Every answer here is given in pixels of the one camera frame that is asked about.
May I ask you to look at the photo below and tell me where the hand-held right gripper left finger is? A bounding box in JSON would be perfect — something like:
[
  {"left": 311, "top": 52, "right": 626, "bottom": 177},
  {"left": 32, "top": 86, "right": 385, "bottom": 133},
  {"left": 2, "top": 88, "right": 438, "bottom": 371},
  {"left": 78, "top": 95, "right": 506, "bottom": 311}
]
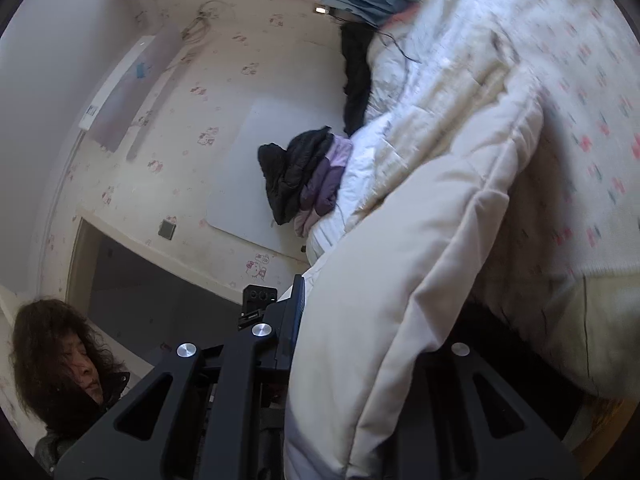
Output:
[{"left": 52, "top": 275, "right": 307, "bottom": 480}]

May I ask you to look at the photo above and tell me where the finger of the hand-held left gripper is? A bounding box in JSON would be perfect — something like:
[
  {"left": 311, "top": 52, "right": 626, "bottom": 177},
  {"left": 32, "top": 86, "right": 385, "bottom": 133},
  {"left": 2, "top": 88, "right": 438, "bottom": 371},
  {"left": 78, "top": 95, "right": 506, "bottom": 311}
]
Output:
[{"left": 239, "top": 285, "right": 279, "bottom": 332}]

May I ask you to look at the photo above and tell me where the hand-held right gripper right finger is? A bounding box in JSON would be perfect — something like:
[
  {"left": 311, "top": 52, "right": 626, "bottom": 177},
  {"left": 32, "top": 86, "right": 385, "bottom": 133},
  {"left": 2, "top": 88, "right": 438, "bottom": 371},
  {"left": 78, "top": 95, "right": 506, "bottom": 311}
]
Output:
[{"left": 395, "top": 341, "right": 583, "bottom": 480}]

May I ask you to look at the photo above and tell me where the cream quilted jacket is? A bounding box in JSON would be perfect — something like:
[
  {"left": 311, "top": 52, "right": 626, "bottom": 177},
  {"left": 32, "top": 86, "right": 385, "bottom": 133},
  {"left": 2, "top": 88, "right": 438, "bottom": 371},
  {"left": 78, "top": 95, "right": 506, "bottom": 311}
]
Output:
[{"left": 282, "top": 60, "right": 548, "bottom": 480}]

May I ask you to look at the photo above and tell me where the grey door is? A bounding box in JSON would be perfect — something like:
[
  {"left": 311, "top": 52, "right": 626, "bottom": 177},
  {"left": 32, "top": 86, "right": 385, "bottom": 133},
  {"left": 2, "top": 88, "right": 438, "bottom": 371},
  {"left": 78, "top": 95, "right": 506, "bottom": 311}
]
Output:
[{"left": 67, "top": 215, "right": 261, "bottom": 376}]

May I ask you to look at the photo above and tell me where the dark cloth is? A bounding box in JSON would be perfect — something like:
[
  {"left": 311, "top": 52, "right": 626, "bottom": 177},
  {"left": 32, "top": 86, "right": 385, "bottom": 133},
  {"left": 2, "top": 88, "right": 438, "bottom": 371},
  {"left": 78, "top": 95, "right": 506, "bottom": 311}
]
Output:
[{"left": 257, "top": 142, "right": 301, "bottom": 227}]

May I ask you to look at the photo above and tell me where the purple jacket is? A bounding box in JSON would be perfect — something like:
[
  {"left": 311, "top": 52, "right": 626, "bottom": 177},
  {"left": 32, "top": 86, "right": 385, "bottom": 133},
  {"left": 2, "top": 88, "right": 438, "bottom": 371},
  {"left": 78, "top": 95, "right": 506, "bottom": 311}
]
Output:
[{"left": 294, "top": 135, "right": 354, "bottom": 239}]

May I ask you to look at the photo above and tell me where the white bed sheet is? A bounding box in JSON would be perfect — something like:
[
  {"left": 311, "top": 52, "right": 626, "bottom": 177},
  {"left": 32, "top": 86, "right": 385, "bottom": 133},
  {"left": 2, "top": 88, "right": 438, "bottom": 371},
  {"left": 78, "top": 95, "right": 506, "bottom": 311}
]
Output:
[{"left": 305, "top": 110, "right": 416, "bottom": 266}]

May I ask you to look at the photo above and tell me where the person with dark hair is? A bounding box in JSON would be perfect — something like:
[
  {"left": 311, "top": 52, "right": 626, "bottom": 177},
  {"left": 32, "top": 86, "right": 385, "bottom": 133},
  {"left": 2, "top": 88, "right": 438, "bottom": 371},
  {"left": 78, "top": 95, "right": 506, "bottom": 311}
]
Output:
[{"left": 9, "top": 297, "right": 132, "bottom": 441}]

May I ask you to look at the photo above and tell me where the black coat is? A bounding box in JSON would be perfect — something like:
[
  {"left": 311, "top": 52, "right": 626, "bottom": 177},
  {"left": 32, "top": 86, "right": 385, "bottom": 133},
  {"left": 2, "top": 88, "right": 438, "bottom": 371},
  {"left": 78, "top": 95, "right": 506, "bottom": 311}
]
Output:
[{"left": 340, "top": 20, "right": 379, "bottom": 138}]

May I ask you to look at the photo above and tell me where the white air conditioner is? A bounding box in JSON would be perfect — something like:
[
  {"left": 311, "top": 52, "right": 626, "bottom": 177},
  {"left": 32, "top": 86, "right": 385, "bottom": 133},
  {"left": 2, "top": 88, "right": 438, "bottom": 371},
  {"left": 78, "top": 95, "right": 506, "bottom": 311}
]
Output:
[{"left": 79, "top": 25, "right": 183, "bottom": 153}]

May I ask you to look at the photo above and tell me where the cherry print quilt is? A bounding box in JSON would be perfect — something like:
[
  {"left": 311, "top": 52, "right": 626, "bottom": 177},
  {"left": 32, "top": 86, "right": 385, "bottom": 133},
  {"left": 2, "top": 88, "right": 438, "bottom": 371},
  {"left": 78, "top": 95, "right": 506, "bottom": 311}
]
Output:
[{"left": 367, "top": 0, "right": 640, "bottom": 401}]

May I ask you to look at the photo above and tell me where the white wall board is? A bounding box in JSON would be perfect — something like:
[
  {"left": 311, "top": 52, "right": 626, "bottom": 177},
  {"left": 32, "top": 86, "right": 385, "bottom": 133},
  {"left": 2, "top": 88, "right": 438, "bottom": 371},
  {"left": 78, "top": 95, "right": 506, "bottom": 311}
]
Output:
[{"left": 206, "top": 97, "right": 323, "bottom": 263}]

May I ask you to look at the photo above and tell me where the wooden bed frame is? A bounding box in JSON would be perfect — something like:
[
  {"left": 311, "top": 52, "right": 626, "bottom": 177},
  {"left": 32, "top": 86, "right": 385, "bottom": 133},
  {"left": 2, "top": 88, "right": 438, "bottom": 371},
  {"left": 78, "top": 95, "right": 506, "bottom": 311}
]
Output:
[{"left": 565, "top": 390, "right": 638, "bottom": 468}]

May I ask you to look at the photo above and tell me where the black charging cable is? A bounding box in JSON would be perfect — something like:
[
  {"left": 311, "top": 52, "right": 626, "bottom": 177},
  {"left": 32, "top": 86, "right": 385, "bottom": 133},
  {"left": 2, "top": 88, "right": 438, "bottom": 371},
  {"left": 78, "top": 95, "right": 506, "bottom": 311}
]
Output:
[{"left": 377, "top": 27, "right": 423, "bottom": 67}]

